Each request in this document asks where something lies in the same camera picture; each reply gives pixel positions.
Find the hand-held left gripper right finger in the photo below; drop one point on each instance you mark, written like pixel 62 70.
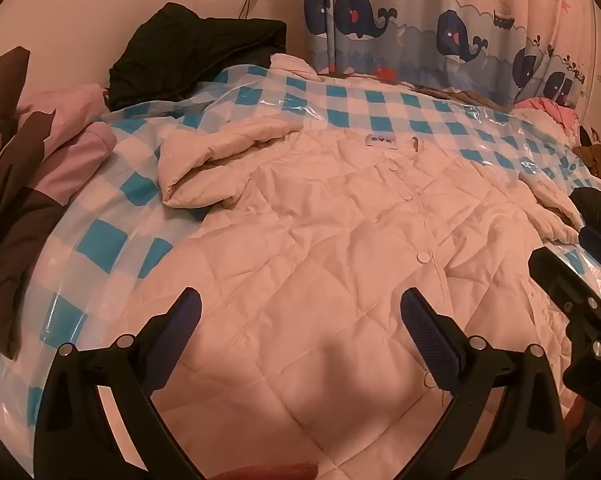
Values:
pixel 430 340

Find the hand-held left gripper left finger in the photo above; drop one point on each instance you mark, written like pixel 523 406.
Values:
pixel 180 322

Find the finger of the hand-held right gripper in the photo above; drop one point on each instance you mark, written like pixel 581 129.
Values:
pixel 555 272
pixel 596 240

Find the white quilted coat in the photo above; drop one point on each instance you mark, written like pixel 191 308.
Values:
pixel 305 260

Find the blue checkered bed cover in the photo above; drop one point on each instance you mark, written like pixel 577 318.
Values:
pixel 95 240

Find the pink cloth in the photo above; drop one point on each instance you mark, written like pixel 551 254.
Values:
pixel 550 110

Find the pink and brown garment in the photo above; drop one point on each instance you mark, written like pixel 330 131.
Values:
pixel 55 160

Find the black garment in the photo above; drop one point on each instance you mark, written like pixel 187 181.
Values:
pixel 190 45

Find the white padded cloth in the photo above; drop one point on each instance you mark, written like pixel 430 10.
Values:
pixel 293 67

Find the whale print curtain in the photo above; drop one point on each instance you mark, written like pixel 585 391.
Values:
pixel 405 35

